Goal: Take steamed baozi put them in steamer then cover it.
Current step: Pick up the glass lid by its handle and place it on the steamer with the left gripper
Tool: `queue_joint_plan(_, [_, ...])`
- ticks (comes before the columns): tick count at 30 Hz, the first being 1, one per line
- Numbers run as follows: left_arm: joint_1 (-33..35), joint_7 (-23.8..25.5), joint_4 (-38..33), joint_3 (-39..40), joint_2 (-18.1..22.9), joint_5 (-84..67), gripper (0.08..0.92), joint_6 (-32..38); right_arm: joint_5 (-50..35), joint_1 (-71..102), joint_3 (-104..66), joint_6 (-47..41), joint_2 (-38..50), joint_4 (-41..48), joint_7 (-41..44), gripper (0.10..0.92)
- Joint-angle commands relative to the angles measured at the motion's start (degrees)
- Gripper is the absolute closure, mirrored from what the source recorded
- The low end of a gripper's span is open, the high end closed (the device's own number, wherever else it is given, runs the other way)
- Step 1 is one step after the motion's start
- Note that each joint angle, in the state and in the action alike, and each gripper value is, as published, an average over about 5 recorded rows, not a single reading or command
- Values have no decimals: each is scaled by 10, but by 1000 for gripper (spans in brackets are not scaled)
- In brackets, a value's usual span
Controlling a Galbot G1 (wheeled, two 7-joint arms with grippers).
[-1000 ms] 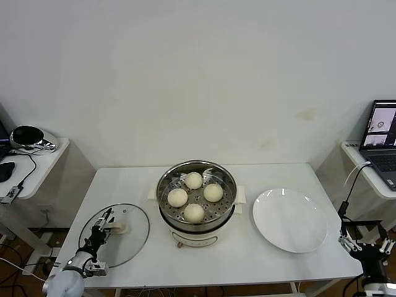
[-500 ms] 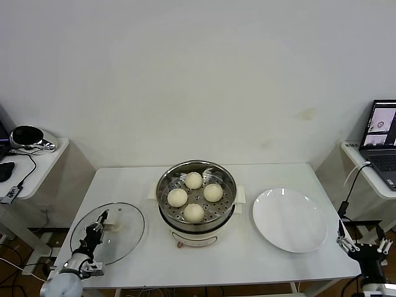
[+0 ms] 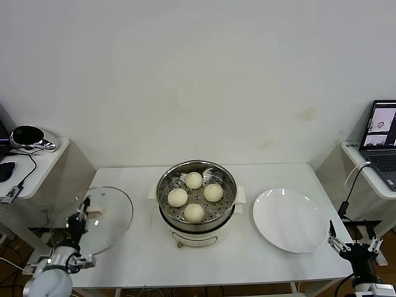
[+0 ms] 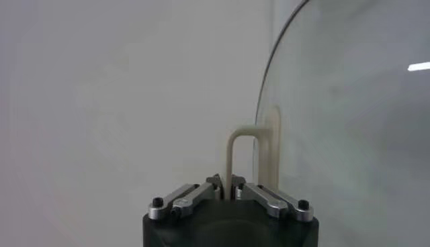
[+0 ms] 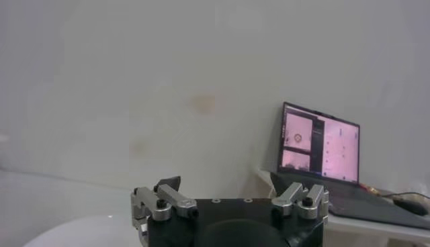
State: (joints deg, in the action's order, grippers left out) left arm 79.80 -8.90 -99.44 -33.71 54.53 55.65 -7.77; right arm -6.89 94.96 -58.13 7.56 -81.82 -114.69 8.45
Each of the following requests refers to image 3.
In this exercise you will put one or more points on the white steamed baozi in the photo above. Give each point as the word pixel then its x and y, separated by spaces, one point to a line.
pixel 177 198
pixel 194 181
pixel 194 213
pixel 213 192

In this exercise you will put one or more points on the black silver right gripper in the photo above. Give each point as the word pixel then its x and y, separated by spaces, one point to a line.
pixel 360 260

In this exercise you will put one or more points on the glass pot lid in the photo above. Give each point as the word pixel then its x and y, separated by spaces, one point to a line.
pixel 114 210

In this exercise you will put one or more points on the white round plate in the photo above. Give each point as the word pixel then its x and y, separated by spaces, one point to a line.
pixel 287 219

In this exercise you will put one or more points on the white beige side table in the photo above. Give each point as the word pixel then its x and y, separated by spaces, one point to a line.
pixel 62 173

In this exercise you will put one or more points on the stainless steel steamer basket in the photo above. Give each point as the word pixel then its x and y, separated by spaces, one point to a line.
pixel 222 213

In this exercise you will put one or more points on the grey usb hub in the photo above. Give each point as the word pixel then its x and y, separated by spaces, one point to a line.
pixel 12 193

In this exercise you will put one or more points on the black power adapter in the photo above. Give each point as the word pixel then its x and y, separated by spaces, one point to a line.
pixel 343 208

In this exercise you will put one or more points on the black computer mouse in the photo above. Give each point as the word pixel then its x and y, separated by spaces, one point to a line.
pixel 6 171

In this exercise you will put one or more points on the laptop with purple screen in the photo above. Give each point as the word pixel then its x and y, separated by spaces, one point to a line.
pixel 2 133

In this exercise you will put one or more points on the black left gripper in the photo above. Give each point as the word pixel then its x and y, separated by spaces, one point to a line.
pixel 76 230

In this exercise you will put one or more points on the steel steamer pot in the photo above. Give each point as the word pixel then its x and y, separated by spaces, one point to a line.
pixel 198 239

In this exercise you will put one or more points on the grey laptop with dark screen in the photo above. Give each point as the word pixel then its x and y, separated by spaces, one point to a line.
pixel 383 161

